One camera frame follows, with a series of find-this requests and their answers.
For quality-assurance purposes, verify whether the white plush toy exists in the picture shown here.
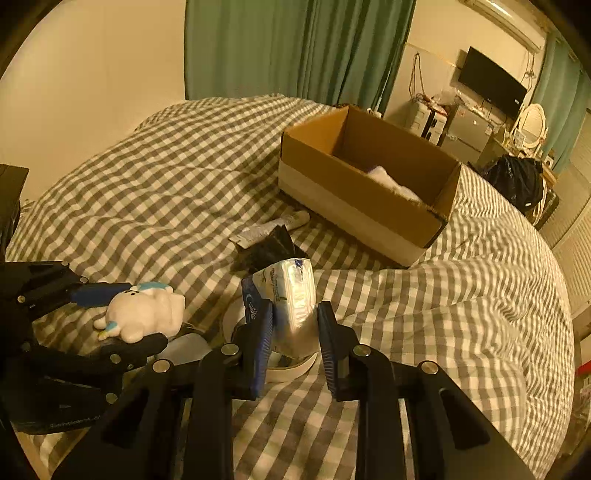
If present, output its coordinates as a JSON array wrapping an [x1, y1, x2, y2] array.
[[93, 282, 185, 344]]

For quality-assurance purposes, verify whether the beige tape roll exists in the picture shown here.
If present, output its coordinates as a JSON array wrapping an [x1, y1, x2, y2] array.
[[221, 296, 318, 383]]

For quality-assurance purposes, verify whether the blue white tissue pack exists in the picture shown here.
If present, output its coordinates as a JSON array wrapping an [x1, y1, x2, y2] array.
[[242, 258, 318, 359]]

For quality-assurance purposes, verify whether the black pouch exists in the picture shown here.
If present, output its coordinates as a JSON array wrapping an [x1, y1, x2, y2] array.
[[231, 225, 308, 274]]

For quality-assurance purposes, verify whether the grey checked duvet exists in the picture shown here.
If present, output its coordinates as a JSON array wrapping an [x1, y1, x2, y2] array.
[[6, 95, 574, 479]]

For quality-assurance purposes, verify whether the white louvred wardrobe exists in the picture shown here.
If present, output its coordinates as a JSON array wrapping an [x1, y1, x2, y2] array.
[[540, 110, 591, 317]]

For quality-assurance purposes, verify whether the brown cardboard box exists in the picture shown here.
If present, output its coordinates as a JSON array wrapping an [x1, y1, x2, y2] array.
[[279, 107, 462, 268]]

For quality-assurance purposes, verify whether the black jacket on chair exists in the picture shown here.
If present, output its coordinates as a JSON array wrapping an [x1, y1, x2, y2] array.
[[483, 155, 543, 214]]

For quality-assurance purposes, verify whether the wooden dressing table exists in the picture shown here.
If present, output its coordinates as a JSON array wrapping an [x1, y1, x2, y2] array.
[[475, 136, 557, 189]]

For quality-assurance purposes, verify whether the silver mini fridge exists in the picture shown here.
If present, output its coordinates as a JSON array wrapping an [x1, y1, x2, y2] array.
[[439, 104, 492, 165]]

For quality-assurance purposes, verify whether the white suitcase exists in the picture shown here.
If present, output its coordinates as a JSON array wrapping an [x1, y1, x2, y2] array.
[[406, 100, 448, 145]]

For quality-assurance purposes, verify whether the white oval mirror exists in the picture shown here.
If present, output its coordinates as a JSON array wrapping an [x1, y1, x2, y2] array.
[[512, 103, 547, 150]]

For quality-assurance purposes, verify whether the large green curtain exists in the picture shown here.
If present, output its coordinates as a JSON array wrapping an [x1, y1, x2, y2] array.
[[184, 1, 415, 113]]

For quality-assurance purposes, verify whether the small green curtain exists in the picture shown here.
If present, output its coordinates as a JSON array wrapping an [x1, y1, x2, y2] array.
[[532, 33, 590, 174]]

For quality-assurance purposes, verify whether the white air conditioner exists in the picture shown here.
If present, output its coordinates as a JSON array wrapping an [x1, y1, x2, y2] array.
[[463, 0, 545, 54]]

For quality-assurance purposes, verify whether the black wall television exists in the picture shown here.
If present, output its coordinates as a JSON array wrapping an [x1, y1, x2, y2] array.
[[458, 47, 527, 120]]

